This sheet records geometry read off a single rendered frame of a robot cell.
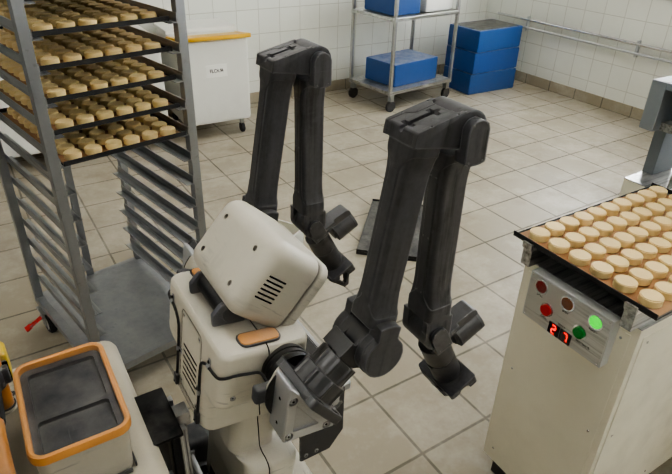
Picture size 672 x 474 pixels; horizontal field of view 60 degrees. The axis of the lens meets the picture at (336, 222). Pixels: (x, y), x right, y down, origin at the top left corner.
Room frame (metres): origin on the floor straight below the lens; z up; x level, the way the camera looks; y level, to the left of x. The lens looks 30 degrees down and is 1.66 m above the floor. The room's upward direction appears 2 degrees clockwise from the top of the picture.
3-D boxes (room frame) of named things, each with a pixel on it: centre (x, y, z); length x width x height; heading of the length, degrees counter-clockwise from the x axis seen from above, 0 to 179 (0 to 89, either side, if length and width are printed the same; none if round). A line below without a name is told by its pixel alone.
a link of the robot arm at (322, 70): (1.18, 0.06, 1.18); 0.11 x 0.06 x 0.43; 33
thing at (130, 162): (2.03, 0.73, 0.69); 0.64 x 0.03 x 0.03; 44
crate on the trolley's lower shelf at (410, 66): (5.34, -0.56, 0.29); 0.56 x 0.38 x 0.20; 131
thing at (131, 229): (2.03, 0.73, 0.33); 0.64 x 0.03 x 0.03; 44
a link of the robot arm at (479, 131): (0.81, -0.17, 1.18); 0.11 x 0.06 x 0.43; 32
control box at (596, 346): (1.14, -0.58, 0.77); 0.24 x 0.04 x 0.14; 32
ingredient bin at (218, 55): (4.42, 1.05, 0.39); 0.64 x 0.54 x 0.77; 31
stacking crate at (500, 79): (5.81, -1.39, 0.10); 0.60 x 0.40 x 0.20; 121
